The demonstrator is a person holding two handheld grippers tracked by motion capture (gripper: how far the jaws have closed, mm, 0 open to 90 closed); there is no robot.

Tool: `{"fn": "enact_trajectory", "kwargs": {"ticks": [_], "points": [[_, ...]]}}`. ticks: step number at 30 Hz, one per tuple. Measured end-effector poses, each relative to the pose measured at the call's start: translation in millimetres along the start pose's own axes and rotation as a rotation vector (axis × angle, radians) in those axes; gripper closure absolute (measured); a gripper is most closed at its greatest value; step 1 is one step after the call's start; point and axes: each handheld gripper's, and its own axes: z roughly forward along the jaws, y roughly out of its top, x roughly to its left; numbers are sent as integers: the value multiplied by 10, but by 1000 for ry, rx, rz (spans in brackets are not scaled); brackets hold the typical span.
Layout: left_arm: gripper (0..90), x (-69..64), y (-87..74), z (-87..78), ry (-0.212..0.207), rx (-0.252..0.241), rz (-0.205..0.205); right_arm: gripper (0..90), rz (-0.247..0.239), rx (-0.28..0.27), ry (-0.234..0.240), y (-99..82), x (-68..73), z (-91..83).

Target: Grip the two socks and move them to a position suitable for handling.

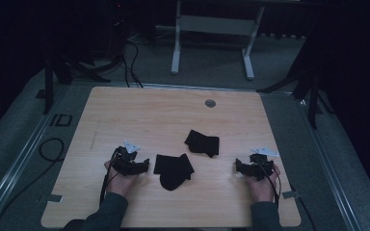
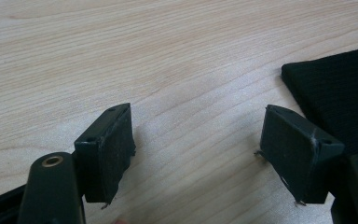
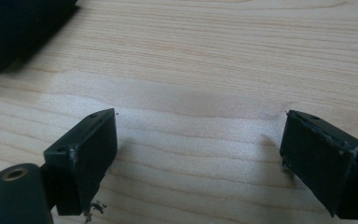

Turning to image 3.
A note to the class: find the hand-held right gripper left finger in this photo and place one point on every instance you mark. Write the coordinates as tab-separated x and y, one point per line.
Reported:
87	158

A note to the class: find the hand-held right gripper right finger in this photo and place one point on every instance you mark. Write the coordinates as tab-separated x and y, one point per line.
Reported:
320	155

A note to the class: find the dark cloth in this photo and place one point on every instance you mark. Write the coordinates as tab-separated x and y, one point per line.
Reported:
15	28

